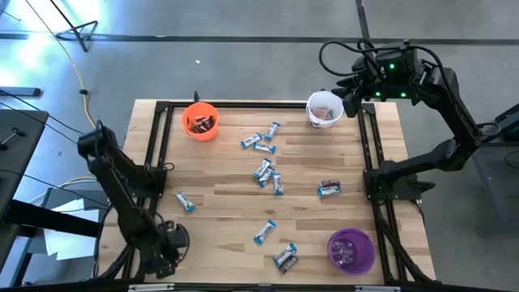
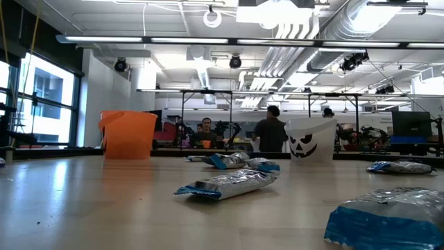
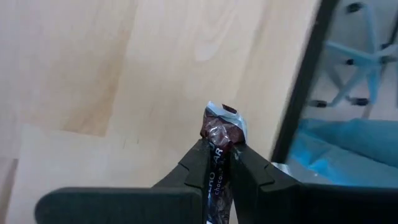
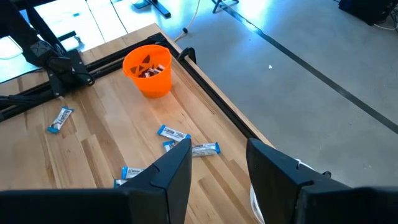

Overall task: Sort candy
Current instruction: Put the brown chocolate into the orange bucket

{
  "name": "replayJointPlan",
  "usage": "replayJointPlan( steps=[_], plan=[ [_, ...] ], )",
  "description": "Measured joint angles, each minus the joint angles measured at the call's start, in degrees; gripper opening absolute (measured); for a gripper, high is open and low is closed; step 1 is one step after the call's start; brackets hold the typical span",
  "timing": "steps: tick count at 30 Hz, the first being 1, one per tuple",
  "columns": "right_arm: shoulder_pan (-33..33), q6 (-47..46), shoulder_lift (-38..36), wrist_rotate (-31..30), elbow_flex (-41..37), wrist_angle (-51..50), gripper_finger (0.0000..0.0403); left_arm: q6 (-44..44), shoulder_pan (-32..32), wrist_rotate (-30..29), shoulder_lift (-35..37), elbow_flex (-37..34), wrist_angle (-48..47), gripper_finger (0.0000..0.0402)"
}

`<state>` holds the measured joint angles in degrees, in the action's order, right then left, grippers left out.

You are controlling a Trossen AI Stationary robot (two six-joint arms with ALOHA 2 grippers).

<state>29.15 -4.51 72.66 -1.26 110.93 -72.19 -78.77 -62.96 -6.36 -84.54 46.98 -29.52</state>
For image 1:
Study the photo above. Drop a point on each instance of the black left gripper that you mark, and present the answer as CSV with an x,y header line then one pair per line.
x,y
158,251

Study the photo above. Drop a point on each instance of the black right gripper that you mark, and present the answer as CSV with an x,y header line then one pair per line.
x,y
365,79

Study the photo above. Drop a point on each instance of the green gummy candy packet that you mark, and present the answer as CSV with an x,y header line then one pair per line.
x,y
331,115

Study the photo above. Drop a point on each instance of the red gummy candy packet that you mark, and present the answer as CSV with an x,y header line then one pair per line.
x,y
320,112

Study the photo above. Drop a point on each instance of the white jack-o-lantern bucket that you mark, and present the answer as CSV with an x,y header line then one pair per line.
x,y
309,111

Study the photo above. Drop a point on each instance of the dark brown chocolate bar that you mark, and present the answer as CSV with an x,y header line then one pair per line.
x,y
198,124
208,123
330,183
288,264

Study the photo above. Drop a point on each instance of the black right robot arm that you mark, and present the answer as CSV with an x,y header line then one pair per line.
x,y
458,117

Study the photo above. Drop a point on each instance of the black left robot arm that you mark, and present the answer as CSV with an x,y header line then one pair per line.
x,y
113,182

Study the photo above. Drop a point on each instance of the clear wrapped candy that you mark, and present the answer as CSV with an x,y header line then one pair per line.
x,y
342,253

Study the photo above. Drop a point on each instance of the white papers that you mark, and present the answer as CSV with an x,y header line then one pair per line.
x,y
69,243

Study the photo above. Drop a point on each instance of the black table beam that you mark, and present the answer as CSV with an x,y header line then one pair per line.
x,y
48,221

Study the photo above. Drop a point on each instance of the orange plastic bucket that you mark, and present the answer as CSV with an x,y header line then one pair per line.
x,y
190,130

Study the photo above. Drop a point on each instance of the purple plastic bowl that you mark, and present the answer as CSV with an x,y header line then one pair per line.
x,y
361,263

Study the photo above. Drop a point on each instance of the black side table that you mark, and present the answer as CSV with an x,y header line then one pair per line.
x,y
20,162

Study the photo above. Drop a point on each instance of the black tool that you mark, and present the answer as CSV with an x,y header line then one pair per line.
x,y
12,136

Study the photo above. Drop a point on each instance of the grey metal bar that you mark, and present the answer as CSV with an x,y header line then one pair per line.
x,y
20,91

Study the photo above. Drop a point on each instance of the black tripod stand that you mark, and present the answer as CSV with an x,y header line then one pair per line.
x,y
73,31

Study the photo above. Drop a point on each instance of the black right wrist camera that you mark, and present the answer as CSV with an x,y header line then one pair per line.
x,y
352,105

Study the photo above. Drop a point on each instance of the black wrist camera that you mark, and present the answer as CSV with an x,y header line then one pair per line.
x,y
177,236
352,105

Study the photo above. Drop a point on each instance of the silver bracket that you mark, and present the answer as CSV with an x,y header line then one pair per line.
x,y
377,288
150,287

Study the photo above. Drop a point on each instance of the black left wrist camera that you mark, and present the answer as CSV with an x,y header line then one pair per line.
x,y
177,236

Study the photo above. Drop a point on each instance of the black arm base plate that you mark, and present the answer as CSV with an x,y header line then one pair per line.
x,y
405,190
158,186

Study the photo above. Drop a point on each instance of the black aluminium table frame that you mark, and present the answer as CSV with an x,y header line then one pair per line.
x,y
251,104

